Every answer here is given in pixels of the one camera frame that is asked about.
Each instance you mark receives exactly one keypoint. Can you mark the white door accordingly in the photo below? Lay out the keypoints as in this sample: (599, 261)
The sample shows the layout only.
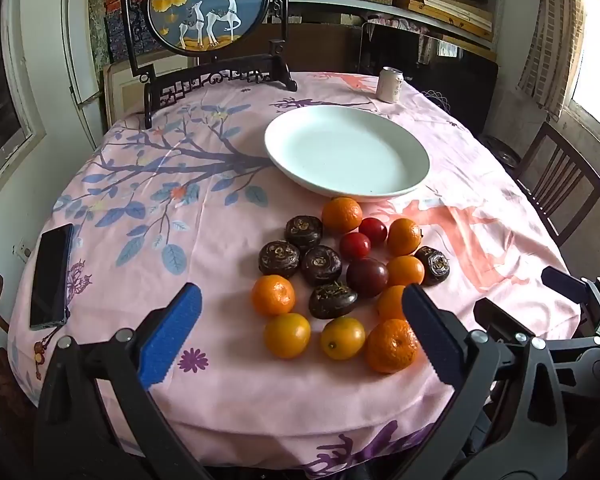
(80, 60)

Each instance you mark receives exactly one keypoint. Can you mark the round deer screen on stand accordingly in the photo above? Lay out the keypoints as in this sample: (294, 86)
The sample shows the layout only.
(205, 0)

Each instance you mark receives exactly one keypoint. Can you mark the dark purple tomato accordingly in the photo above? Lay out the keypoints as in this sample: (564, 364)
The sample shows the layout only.
(366, 276)

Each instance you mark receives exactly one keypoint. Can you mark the black smartphone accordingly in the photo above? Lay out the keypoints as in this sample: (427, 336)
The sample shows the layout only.
(51, 277)

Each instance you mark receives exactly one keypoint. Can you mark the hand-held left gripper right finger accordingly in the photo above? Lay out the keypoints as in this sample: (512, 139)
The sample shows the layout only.
(427, 330)

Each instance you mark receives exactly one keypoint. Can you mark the black glossy panel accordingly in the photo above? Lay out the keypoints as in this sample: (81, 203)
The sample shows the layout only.
(440, 60)

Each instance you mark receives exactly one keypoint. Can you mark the dark wooden slatted chair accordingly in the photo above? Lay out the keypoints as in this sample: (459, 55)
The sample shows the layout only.
(560, 180)

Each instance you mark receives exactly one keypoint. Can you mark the orange mandarin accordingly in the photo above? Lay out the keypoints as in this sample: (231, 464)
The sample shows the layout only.
(404, 236)
(273, 295)
(405, 271)
(342, 214)
(390, 304)
(390, 347)

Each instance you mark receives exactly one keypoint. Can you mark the pink floral tablecloth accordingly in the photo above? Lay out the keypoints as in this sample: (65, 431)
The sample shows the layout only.
(220, 260)

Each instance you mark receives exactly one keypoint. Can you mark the dark brown water chestnut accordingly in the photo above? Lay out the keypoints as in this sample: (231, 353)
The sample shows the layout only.
(432, 265)
(278, 258)
(321, 265)
(332, 301)
(304, 232)

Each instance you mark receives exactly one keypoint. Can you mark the white drink can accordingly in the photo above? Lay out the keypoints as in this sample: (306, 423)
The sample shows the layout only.
(391, 85)

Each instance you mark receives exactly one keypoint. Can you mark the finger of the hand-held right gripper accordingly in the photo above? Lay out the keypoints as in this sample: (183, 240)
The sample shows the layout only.
(562, 282)
(492, 312)

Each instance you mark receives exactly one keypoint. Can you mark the black round stool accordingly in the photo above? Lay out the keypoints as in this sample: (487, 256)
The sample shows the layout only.
(502, 152)

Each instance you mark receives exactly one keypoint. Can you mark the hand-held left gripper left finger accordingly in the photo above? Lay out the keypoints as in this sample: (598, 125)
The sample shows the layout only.
(172, 335)

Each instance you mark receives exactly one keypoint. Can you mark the yellow-orange smooth citrus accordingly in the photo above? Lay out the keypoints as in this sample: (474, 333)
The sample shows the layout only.
(342, 337)
(287, 335)

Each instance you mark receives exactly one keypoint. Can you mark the stack of flat wooden frames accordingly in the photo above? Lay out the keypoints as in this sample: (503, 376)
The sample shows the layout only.
(455, 10)

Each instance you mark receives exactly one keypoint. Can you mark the red cherry tomato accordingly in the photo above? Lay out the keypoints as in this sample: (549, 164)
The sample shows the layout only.
(373, 230)
(355, 246)

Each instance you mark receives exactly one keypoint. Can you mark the white plate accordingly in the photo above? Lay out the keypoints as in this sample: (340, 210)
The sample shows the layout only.
(347, 152)

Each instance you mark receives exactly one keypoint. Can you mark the beige checked curtain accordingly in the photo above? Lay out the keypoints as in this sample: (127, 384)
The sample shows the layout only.
(550, 40)

